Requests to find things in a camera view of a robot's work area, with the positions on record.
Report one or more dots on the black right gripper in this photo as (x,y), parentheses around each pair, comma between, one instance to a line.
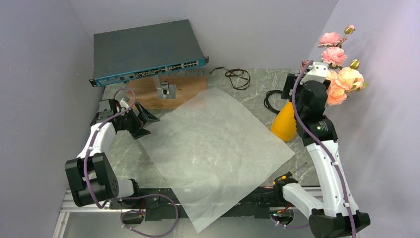
(290,84)

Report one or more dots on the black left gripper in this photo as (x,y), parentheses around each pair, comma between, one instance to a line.
(137,132)

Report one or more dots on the brown satin ribbon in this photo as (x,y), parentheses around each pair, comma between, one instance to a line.
(236,73)

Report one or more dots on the white wrapping paper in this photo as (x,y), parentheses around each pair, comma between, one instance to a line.
(213,152)

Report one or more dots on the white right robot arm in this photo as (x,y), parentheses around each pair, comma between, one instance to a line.
(337,214)

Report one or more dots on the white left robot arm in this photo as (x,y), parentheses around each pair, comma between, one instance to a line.
(90,175)

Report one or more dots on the yellow cylindrical vase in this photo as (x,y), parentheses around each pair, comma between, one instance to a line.
(284,125)

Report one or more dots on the brown wooden board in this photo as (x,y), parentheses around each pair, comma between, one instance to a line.
(186,89)

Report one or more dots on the yellow black screwdriver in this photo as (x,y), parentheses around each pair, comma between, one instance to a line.
(288,174)

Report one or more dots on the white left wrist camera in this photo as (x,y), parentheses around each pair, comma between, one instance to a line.
(124,103)

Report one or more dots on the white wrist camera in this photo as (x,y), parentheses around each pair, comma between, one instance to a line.
(124,103)
(315,71)

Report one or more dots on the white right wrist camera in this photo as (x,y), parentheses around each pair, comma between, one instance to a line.
(315,71)

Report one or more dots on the metal switch stand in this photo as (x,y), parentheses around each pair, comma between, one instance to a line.
(164,89)

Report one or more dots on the grey network switch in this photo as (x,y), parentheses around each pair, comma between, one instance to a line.
(146,51)

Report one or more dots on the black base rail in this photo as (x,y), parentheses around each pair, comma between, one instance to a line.
(261,203)

